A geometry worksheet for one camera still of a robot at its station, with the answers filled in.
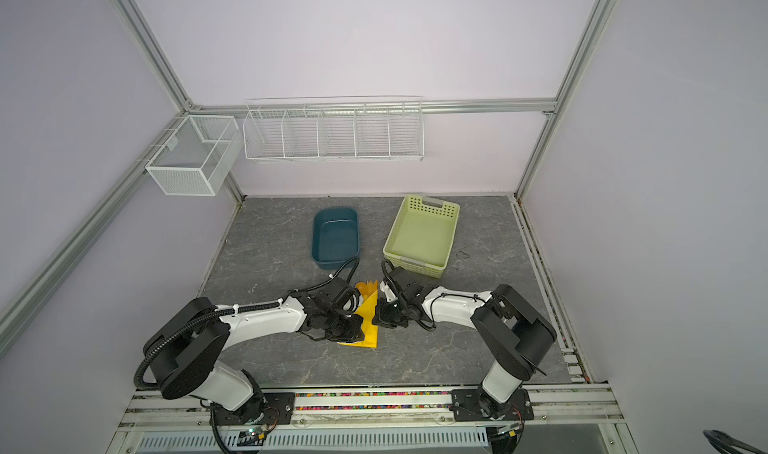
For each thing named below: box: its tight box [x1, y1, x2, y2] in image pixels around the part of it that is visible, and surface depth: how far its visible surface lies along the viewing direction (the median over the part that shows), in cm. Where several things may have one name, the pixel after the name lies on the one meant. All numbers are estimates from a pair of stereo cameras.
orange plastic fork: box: [362, 280, 379, 297], surface depth 96 cm
